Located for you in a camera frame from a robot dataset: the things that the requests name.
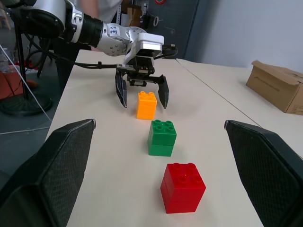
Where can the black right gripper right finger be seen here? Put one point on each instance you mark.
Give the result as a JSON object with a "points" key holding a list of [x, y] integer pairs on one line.
{"points": [[267, 172]]}

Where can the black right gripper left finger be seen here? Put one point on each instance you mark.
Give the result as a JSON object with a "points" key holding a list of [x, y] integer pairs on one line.
{"points": [[47, 179]]}

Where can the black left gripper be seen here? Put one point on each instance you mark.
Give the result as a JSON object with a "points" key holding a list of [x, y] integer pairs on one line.
{"points": [[143, 63]]}

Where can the orange toy brick cube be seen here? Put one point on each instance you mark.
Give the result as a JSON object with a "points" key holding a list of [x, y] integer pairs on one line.
{"points": [[146, 106]]}

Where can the green toy brick cube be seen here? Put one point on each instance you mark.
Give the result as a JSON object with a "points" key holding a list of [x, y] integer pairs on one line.
{"points": [[162, 139]]}

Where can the brown cardboard carton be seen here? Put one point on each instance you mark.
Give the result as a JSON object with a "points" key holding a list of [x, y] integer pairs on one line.
{"points": [[133, 16]]}

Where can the brown cardboard box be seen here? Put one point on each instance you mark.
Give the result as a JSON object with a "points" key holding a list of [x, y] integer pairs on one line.
{"points": [[277, 87]]}

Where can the red toy brick cube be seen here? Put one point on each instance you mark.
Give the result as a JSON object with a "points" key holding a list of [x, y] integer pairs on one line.
{"points": [[182, 189]]}

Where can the person in white shirt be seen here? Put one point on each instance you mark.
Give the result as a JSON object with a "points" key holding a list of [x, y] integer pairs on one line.
{"points": [[106, 9]]}

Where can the red tape roll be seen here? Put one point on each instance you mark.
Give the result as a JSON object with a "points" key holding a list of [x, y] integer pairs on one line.
{"points": [[160, 1]]}

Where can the orange plastic bin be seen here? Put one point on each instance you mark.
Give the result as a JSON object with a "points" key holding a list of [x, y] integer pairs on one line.
{"points": [[7, 85]]}

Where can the black stand with round base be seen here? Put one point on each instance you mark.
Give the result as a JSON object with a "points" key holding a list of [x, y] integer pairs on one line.
{"points": [[21, 61]]}

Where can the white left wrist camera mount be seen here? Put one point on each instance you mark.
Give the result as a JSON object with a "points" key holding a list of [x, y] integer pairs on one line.
{"points": [[149, 40]]}

